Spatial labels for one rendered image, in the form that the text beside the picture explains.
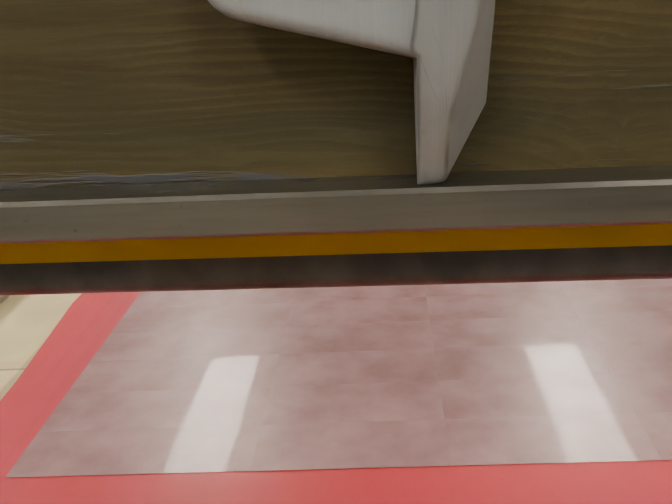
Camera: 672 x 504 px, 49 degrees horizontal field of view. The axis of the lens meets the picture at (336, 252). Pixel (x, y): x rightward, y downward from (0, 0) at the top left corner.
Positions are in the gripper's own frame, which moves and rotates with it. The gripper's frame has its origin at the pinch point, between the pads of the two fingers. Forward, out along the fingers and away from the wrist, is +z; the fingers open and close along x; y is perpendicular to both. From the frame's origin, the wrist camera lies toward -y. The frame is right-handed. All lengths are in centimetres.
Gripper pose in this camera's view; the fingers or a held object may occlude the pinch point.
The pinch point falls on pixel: (452, 105)
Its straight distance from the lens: 19.0
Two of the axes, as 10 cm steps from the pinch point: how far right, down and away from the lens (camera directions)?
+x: -0.5, 3.6, -9.3
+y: -10.0, 0.4, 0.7
